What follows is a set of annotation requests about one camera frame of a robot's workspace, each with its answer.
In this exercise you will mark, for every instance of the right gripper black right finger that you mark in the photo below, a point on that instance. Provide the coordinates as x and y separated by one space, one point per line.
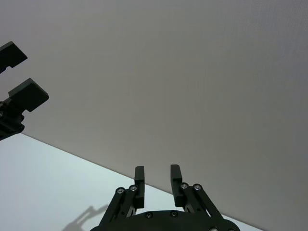
177 192

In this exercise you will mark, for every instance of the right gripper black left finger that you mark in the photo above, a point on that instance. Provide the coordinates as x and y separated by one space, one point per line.
139 192

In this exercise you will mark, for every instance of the white table cloth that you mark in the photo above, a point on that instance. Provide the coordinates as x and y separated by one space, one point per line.
48 180

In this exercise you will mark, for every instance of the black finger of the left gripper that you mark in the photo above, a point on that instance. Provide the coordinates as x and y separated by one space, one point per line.
29 95
10 55

